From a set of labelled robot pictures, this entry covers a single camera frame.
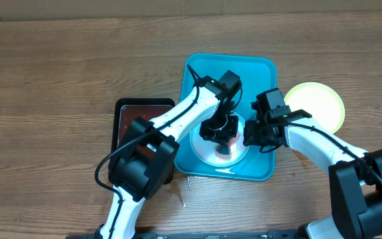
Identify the teal plastic tray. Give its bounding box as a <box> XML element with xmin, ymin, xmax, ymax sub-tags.
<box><xmin>174</xmin><ymin>53</ymin><xmax>277</xmax><ymax>181</ymax></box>

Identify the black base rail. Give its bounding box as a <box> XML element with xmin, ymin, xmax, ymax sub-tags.
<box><xmin>65</xmin><ymin>226</ymin><xmax>311</xmax><ymax>239</ymax></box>

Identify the teal and red sponge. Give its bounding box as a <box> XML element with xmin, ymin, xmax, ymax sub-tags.
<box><xmin>216</xmin><ymin>134</ymin><xmax>241</xmax><ymax>159</ymax></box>

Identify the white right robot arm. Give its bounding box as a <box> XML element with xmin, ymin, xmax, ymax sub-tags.
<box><xmin>244</xmin><ymin>110</ymin><xmax>382</xmax><ymax>238</ymax></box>

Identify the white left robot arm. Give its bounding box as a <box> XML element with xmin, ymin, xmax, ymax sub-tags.
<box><xmin>94</xmin><ymin>71</ymin><xmax>242</xmax><ymax>238</ymax></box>

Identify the yellow plate with small smear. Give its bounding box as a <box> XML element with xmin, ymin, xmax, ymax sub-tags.
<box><xmin>285</xmin><ymin>82</ymin><xmax>346</xmax><ymax>133</ymax></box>

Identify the black wash basin tray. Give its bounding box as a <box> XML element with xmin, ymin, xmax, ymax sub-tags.
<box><xmin>108</xmin><ymin>98</ymin><xmax>175</xmax><ymax>185</ymax></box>

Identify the light blue plate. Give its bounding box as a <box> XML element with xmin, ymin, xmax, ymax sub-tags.
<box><xmin>190</xmin><ymin>113</ymin><xmax>249</xmax><ymax>167</ymax></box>

